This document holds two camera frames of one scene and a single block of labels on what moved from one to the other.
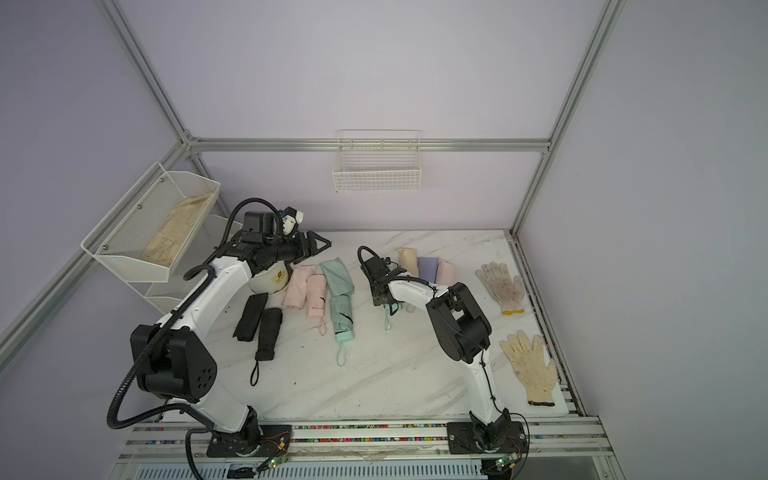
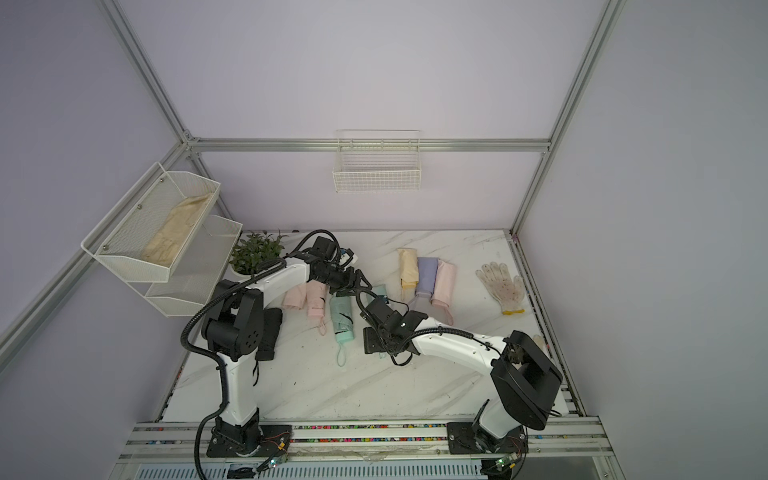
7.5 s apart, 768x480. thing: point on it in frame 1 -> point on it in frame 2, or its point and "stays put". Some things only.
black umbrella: [269, 331] stays put
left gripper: [302, 248] -> [352, 284]
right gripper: [377, 299] -> [372, 337]
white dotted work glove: [509, 292] stays put
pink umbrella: [446, 273] stays put
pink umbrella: [316, 289] stays put
